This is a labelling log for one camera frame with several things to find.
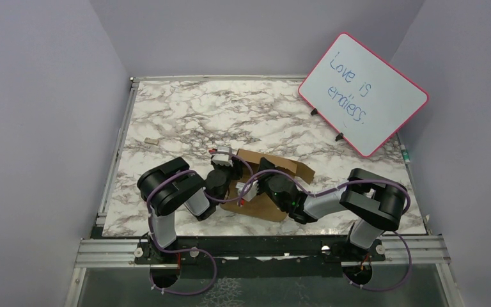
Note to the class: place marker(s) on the brown cardboard box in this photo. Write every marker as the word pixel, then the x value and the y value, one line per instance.
pixel 262 206

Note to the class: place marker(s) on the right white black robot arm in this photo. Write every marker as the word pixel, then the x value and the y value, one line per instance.
pixel 378 202

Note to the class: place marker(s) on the pink framed whiteboard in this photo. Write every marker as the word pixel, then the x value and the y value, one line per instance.
pixel 361 95

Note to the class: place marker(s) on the green capped marker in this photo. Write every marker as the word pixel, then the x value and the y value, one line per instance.
pixel 405 154

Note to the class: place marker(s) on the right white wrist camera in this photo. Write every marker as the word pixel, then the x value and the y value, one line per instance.
pixel 248 192

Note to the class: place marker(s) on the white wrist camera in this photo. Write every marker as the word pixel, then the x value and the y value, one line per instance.
pixel 248 192
pixel 221 156

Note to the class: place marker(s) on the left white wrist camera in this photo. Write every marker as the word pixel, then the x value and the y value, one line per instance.
pixel 221 156

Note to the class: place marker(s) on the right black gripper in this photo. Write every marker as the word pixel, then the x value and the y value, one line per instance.
pixel 264 164

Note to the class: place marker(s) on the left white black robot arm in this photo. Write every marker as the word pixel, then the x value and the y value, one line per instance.
pixel 165 188

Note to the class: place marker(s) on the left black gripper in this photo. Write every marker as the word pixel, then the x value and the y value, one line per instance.
pixel 236 169

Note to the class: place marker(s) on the aluminium table frame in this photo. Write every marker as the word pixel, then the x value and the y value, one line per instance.
pixel 266 115

